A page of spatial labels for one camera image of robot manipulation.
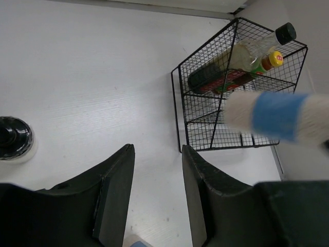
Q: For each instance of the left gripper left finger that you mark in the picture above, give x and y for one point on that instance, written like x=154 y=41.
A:
x=87 y=210

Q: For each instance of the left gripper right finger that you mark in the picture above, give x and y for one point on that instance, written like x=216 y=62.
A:
x=224 y=211

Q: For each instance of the silver cap blue label shaker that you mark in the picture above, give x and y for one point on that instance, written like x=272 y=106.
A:
x=295 y=118

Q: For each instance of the yellow cap chili sauce bottle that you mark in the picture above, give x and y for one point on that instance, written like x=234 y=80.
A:
x=236 y=78

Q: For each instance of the tall dark sauce bottle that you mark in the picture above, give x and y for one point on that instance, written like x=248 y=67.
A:
x=221 y=73

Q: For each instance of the black cap shaker far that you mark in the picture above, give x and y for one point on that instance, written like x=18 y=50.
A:
x=18 y=141

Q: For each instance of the black wire rack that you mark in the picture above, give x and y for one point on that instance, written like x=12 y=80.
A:
x=199 y=118

